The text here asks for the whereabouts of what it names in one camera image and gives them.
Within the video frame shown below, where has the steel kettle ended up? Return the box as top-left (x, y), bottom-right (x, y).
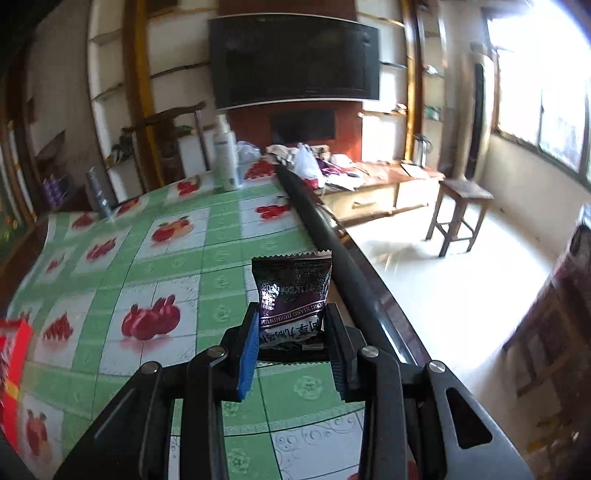
top-left (412, 134), bottom-right (432, 166)

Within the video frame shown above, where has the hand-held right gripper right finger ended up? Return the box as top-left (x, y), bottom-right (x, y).
top-left (324, 303), bottom-right (536, 480)

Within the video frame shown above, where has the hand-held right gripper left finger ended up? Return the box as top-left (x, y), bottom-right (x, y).
top-left (53, 301), bottom-right (261, 480)

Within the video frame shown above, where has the red cardboard box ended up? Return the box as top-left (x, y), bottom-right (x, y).
top-left (0, 318), bottom-right (34, 450)

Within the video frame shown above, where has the black rectangular panel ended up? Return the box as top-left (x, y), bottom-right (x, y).
top-left (270, 108), bottom-right (337, 145)

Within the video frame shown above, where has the window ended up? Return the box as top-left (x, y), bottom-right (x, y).
top-left (485, 0), bottom-right (591, 188)

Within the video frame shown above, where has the flower wall poster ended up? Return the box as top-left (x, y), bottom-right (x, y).
top-left (0, 152), bottom-right (28, 254)

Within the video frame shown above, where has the tall beige air conditioner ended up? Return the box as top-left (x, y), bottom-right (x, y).
top-left (455, 41), bottom-right (498, 182)

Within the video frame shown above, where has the dark lumpy object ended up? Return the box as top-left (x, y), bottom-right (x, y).
top-left (111, 131), bottom-right (137, 160)

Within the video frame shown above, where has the wooden stool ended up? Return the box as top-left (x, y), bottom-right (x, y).
top-left (425, 178), bottom-right (496, 258)

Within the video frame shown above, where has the brown wooden cabinet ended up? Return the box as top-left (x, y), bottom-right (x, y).
top-left (503, 217), bottom-right (591, 416)

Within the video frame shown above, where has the wooden chair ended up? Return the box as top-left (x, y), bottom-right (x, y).
top-left (124, 102), bottom-right (208, 190)

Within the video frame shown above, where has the low wooden cabinet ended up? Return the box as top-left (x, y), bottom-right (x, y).
top-left (318, 159), bottom-right (446, 227)

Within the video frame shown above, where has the white wall shelf unit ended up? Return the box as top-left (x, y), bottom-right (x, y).
top-left (88, 0), bottom-right (218, 195)

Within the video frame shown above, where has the black television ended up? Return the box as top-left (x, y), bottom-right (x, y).
top-left (207, 14), bottom-right (382, 112)

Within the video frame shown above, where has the grey cylindrical bottle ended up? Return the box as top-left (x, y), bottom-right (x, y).
top-left (87, 166), bottom-right (117, 219)

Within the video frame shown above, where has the black snack packet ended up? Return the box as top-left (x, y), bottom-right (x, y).
top-left (250, 250), bottom-right (333, 365)

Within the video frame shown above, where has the white spray bottle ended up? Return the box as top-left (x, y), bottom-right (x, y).
top-left (213, 114), bottom-right (241, 192)

